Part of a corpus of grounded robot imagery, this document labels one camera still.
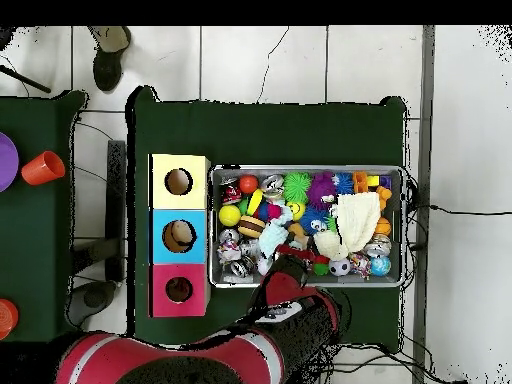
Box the brown plush toy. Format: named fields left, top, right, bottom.
left=287, top=222, right=309, bottom=244

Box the mint green cloth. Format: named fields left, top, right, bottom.
left=258, top=207, right=294, bottom=259

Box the shallow silver mesh bin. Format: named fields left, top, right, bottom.
left=208, top=164, right=407, bottom=288

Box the wooden box with three holes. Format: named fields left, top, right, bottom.
left=148, top=153, right=212, bottom=318

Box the toy hamburger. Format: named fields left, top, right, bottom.
left=237, top=215, right=267, bottom=239

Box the purple spiky rubber toy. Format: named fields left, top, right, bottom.
left=306, top=171, right=338, bottom=211

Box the cream knitted cloth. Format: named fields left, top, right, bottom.
left=313, top=191, right=382, bottom=262

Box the yellow ball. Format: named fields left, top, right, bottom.
left=218, top=205, right=242, bottom=228

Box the orange red ball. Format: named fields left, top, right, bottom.
left=238, top=174, right=260, bottom=195

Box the crushed red can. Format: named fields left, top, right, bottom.
left=221, top=184, right=244, bottom=206

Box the dark green tablecloth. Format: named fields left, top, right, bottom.
left=0, top=90, right=92, bottom=345
left=126, top=85, right=409, bottom=353

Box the person's foot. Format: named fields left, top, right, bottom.
left=87, top=26, right=132, bottom=92

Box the orange plastic cup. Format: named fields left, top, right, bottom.
left=20, top=150, right=66, bottom=187

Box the orange round disc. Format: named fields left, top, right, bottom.
left=0, top=298, right=20, bottom=341

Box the large purple ball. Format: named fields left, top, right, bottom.
left=0, top=131, right=20, bottom=193

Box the green stringy rubber ball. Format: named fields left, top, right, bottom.
left=282, top=171, right=313, bottom=204

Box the blue stringy ball with eyes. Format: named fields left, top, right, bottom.
left=333, top=172, right=355, bottom=195

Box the black cable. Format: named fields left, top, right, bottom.
left=407, top=203, right=512, bottom=217

